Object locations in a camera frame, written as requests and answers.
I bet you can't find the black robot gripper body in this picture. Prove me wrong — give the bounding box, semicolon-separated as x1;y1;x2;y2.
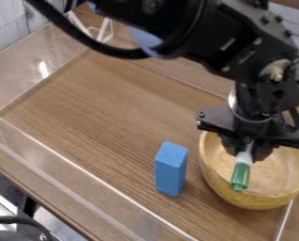
196;105;299;149

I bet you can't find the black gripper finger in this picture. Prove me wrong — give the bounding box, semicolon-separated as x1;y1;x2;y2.
251;140;279;162
220;135;245;156

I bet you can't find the green and white marker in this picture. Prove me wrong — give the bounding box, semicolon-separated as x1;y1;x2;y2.
231;142;253;193

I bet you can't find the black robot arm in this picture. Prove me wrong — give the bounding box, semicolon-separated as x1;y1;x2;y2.
27;0;299;161

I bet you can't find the brown wooden bowl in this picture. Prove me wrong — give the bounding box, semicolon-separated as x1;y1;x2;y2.
199;132;299;210

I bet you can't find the blue rectangular block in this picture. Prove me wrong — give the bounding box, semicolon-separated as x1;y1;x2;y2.
155;142;188;197

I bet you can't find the clear acrylic tray wall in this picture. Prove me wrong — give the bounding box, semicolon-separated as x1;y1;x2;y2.
0;25;287;241

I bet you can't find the black metal bracket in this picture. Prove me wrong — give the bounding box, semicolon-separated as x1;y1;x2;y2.
13;217;59;241

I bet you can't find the black cable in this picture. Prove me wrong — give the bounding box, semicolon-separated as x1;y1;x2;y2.
0;215;53;241

